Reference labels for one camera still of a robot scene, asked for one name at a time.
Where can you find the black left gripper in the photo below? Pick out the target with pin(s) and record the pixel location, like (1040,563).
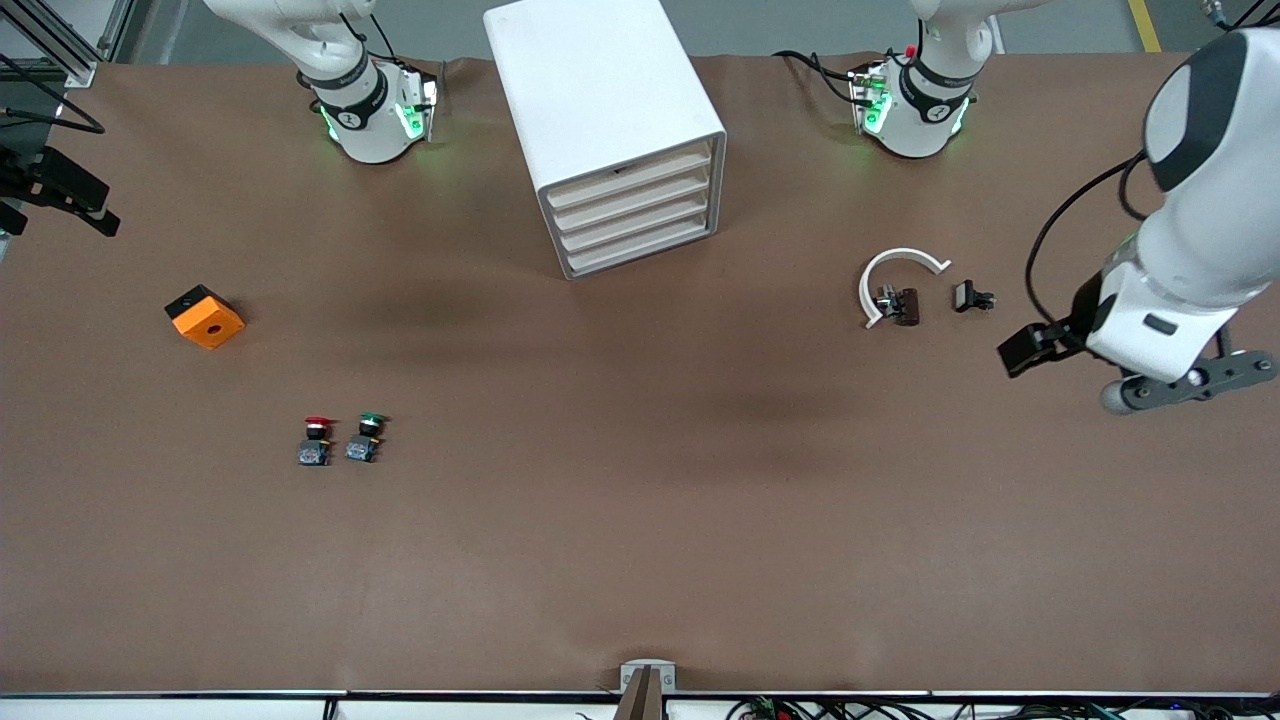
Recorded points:
(1078,322)

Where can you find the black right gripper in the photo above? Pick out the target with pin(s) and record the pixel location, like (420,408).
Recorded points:
(30,181)

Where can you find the beige drawer holding button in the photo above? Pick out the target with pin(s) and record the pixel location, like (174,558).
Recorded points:
(660,168)

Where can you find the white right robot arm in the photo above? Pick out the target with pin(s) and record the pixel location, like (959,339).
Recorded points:
(370,130)

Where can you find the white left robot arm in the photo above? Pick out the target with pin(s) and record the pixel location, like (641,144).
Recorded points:
(1200,230)

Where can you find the red push button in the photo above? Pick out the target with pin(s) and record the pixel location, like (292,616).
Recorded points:
(315,445)

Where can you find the green push button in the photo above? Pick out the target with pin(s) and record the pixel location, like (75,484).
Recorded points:
(365,442)

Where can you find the white drawer cabinet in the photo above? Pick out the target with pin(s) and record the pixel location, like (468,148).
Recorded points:
(590,90)

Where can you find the small black plastic part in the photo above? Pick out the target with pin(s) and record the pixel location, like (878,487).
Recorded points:
(968,296)

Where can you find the dark brown terminal block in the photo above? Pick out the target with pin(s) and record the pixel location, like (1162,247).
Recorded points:
(906,306)

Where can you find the orange box with hole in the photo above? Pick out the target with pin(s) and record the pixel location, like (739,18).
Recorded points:
(210,325)

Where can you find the green lit left base box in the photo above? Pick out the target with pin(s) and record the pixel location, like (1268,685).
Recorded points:
(872,100)

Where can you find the green lit base box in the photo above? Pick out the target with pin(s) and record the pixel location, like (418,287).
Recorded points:
(872,100)
(415,110)

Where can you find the green lit right base box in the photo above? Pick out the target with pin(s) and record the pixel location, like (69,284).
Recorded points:
(415,110)

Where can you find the brown table cover sheet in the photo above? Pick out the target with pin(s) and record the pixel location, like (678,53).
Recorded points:
(640,500)

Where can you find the aluminium frame profile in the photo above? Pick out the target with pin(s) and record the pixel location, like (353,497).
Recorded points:
(80,72)

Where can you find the grey metal bracket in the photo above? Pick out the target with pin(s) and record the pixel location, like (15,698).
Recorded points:
(648,668)

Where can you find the brown grey camera post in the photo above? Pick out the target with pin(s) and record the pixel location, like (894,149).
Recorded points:
(642,700)

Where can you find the white table edge rail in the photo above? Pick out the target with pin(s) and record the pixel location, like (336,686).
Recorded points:
(200,708)

